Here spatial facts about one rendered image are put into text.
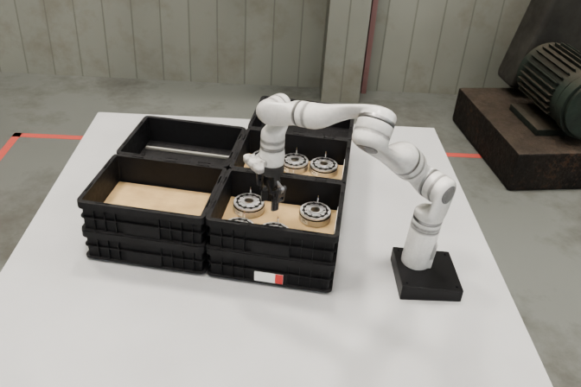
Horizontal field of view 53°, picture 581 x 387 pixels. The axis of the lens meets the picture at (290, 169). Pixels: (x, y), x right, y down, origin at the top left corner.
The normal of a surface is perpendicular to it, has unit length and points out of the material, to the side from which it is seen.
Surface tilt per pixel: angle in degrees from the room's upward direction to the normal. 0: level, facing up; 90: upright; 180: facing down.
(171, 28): 90
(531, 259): 0
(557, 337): 0
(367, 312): 0
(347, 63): 90
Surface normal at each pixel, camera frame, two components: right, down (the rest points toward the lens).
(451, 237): 0.06, -0.85
